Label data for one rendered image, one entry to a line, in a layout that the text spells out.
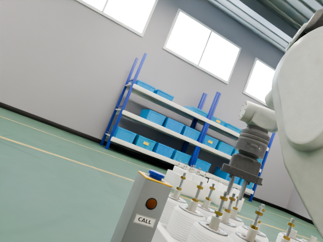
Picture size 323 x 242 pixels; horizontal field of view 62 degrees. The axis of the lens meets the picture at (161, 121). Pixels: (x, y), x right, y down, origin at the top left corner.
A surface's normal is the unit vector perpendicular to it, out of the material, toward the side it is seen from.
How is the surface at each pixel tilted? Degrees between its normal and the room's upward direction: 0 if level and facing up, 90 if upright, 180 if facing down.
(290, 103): 90
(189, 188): 90
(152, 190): 90
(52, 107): 90
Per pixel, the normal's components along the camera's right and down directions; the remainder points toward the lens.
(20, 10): 0.37, 0.05
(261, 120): 0.01, -0.10
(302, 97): -0.85, -0.37
